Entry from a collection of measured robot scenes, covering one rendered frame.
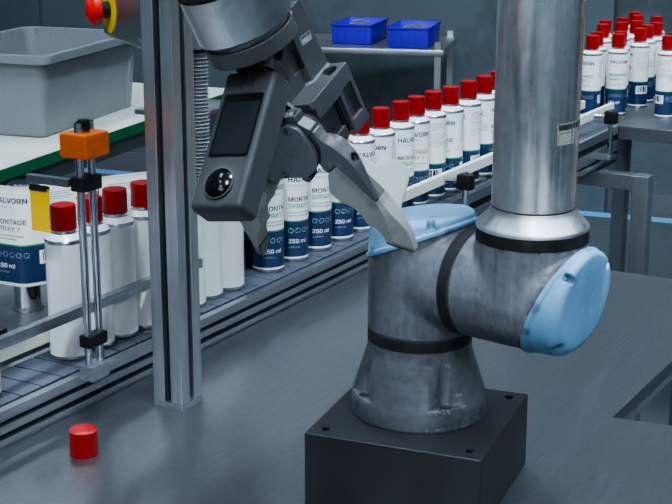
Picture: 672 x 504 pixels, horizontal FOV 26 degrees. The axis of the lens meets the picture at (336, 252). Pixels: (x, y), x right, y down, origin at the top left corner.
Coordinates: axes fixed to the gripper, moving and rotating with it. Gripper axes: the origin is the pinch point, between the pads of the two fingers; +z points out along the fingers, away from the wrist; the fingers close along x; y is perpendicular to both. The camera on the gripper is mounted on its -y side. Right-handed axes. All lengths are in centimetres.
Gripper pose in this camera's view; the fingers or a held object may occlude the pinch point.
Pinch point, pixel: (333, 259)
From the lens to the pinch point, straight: 116.8
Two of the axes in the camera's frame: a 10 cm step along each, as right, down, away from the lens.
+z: 3.7, 7.9, 4.9
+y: 4.5, -6.1, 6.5
